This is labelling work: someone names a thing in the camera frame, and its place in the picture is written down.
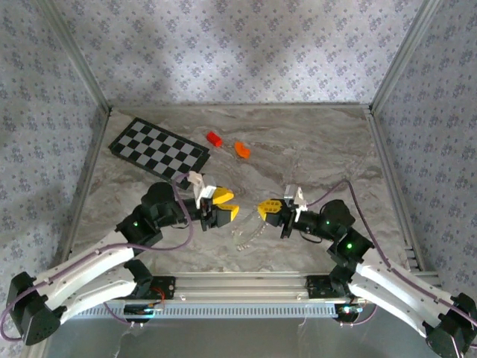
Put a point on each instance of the small circuit board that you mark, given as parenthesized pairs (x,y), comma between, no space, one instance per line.
(350,309)
(143,309)

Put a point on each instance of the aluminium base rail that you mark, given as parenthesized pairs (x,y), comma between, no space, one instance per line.
(242,285)

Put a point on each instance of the red plastic block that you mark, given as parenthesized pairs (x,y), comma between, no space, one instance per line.
(214,138)

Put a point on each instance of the orange curved plastic piece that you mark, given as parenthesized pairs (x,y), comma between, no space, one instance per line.
(242,150)

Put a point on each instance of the black grey checkerboard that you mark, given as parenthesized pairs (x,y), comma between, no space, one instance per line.
(156,149)

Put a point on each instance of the aluminium frame post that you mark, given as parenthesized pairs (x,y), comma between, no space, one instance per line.
(406,56)
(77,56)

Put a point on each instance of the aluminium table edge rail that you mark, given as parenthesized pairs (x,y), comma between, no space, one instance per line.
(394,186)
(85,186)
(238,106)

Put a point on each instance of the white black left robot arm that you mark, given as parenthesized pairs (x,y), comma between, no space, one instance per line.
(74,294)

